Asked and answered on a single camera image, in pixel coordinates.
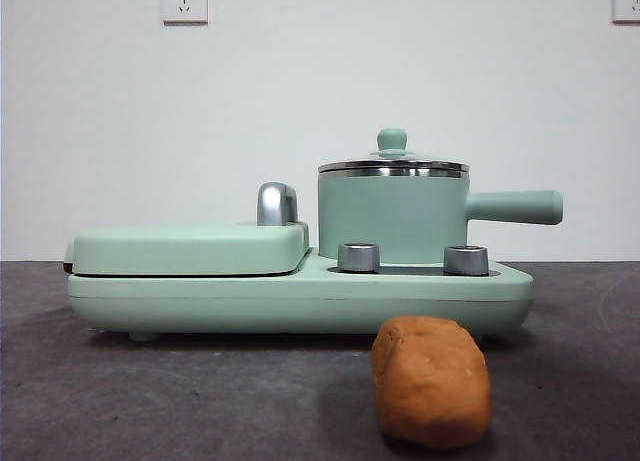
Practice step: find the glass pot lid green knob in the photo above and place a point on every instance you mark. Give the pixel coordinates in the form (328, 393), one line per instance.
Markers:
(392, 140)

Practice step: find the brown potato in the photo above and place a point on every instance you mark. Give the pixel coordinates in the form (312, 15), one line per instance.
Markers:
(430, 381)

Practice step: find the silver control knob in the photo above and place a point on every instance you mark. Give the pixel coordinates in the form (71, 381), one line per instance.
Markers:
(465, 260)
(358, 257)

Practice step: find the mint green breakfast machine base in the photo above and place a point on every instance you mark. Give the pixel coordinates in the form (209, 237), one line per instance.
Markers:
(250, 301)

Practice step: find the mint green hinged grill cover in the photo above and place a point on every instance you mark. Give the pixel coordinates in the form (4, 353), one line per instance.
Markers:
(175, 248)

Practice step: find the white wall socket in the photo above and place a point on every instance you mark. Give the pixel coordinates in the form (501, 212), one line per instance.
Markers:
(184, 1)
(627, 1)

